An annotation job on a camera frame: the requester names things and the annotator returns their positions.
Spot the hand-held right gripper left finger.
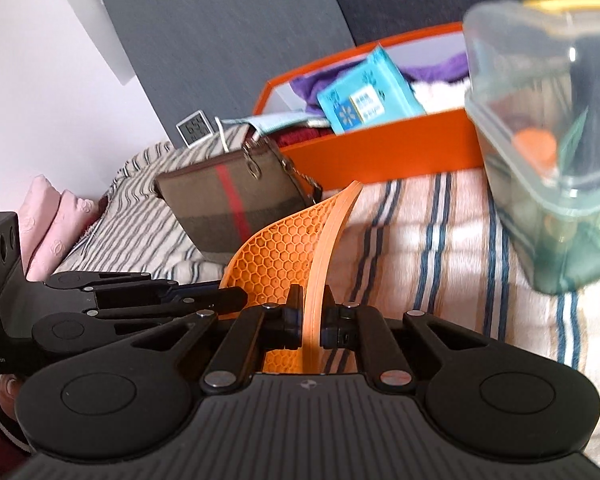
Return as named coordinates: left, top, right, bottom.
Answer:
left=130, top=284, right=305, bottom=395

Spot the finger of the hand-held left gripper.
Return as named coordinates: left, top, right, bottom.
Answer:
left=46, top=271, right=222, bottom=296
left=91, top=286, right=249, bottom=323

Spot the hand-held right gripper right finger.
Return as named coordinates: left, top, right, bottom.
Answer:
left=320, top=300, right=486, bottom=395

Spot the orange honeycomb silicone mat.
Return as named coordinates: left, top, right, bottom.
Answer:
left=219, top=180, right=366, bottom=376

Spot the red plush cloth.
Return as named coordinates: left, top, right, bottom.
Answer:
left=270, top=125, right=338, bottom=151

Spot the orange cardboard box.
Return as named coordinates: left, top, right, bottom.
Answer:
left=252, top=22, right=486, bottom=191

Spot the teal face mask packet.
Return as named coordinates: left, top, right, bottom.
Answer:
left=220, top=112, right=333, bottom=138

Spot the teal wet wipes pack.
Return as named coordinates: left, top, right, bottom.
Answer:
left=316, top=44, right=428, bottom=136

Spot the purple cloth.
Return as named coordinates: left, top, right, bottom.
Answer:
left=290, top=52, right=471, bottom=113

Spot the white plush toy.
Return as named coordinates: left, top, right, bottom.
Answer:
left=410, top=77, right=473, bottom=116

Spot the black striped bed sheet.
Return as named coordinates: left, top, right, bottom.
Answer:
left=55, top=132, right=261, bottom=286

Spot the pink folded cloth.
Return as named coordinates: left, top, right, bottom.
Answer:
left=19, top=174, right=101, bottom=283

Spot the brown plaid zipper pouch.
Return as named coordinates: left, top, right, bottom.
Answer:
left=152, top=137, right=326, bottom=266

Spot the blue striped blanket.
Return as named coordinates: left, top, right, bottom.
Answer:
left=180, top=167, right=600, bottom=461

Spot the white digital clock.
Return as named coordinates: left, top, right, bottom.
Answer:
left=175, top=110, right=216, bottom=148

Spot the clear plastic storage box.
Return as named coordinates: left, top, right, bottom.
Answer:
left=462, top=0, right=600, bottom=296

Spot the light grey headboard panel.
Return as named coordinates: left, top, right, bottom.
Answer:
left=100, top=0, right=356, bottom=128

